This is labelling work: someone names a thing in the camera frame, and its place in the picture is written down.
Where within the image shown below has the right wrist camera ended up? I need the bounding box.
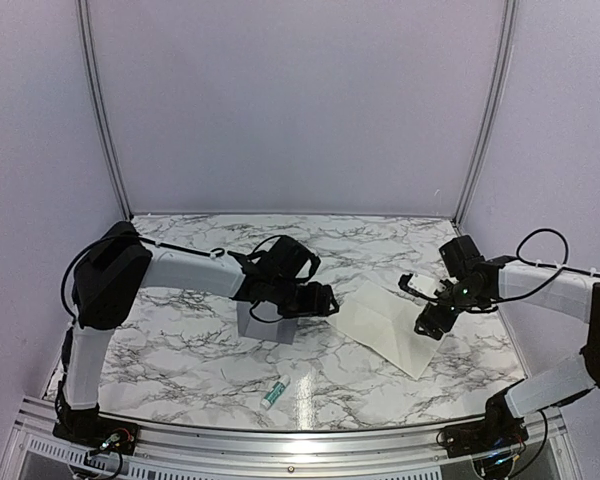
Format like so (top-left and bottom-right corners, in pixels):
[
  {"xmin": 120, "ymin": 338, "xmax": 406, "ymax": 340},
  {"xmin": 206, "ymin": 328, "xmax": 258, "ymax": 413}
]
[{"xmin": 398, "ymin": 273, "xmax": 440, "ymax": 301}]

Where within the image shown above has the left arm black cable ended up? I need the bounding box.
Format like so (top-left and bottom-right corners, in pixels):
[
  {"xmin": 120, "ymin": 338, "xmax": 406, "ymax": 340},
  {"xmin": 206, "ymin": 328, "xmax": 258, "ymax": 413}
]
[{"xmin": 61, "ymin": 233, "xmax": 281, "ymax": 326}]

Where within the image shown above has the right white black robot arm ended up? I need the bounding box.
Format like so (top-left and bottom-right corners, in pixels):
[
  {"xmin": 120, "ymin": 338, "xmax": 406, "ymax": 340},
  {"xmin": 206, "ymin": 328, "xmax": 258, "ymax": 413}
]
[{"xmin": 399, "ymin": 235, "xmax": 600, "ymax": 448}]

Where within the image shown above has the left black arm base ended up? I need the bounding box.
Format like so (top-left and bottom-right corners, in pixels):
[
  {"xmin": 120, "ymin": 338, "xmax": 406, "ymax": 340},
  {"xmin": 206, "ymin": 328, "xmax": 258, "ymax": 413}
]
[{"xmin": 52, "ymin": 418, "xmax": 140, "ymax": 455}]

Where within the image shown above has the aluminium front table rail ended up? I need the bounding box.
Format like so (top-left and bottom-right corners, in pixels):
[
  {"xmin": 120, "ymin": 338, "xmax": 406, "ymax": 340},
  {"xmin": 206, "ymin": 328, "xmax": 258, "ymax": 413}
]
[{"xmin": 9, "ymin": 394, "xmax": 571, "ymax": 480}]

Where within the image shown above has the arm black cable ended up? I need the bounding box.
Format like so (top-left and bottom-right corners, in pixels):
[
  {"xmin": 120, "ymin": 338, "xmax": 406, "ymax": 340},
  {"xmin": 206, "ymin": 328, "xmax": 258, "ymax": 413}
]
[
  {"xmin": 61, "ymin": 233, "xmax": 281, "ymax": 326},
  {"xmin": 489, "ymin": 228, "xmax": 571, "ymax": 304}
]

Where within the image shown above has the green white glue stick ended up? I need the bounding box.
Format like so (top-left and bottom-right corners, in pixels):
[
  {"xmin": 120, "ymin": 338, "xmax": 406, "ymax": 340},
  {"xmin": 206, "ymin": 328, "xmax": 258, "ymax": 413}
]
[{"xmin": 261, "ymin": 375, "xmax": 290, "ymax": 409}]

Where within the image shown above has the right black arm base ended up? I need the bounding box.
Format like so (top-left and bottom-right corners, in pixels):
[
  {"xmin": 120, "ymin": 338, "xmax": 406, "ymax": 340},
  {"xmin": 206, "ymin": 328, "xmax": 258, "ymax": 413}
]
[{"xmin": 436, "ymin": 419, "xmax": 529, "ymax": 458}]

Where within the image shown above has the grey paper envelope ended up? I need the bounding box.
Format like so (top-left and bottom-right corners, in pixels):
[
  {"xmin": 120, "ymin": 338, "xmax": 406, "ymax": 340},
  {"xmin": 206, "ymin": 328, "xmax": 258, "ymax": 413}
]
[{"xmin": 237, "ymin": 302, "xmax": 298, "ymax": 345}]

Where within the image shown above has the right aluminium corner post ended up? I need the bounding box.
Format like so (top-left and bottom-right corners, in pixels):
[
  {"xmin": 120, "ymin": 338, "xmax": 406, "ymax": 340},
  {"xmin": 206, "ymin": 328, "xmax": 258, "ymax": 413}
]
[{"xmin": 453, "ymin": 0, "xmax": 519, "ymax": 228}]

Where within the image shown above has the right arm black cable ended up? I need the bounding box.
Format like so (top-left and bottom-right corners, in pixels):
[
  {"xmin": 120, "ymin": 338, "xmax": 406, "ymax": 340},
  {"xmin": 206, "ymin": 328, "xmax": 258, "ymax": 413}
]
[{"xmin": 489, "ymin": 228, "xmax": 571, "ymax": 304}]

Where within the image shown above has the left aluminium corner post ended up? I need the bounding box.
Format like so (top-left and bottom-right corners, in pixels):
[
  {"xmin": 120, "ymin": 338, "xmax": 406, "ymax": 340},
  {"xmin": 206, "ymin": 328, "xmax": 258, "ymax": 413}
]
[{"xmin": 75, "ymin": 0, "xmax": 133, "ymax": 220}]

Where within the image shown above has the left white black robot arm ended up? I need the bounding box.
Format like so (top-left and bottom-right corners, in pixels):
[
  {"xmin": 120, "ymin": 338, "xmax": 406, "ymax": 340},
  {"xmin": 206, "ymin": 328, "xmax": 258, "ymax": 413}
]
[{"xmin": 55, "ymin": 221, "xmax": 339, "ymax": 445}]

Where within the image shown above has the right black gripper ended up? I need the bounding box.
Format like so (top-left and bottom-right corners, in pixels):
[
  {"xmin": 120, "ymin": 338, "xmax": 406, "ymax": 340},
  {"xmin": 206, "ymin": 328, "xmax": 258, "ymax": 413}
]
[{"xmin": 415, "ymin": 279, "xmax": 485, "ymax": 340}]

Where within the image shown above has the aluminium corner post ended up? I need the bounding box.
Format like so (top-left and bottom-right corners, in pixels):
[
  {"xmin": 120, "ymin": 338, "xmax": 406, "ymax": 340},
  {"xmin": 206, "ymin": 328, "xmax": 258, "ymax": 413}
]
[
  {"xmin": 75, "ymin": 0, "xmax": 133, "ymax": 220},
  {"xmin": 453, "ymin": 0, "xmax": 519, "ymax": 228}
]

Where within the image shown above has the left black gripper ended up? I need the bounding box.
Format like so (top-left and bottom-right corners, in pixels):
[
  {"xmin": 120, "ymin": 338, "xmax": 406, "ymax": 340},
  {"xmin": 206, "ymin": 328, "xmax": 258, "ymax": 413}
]
[{"xmin": 269, "ymin": 275, "xmax": 340, "ymax": 320}]

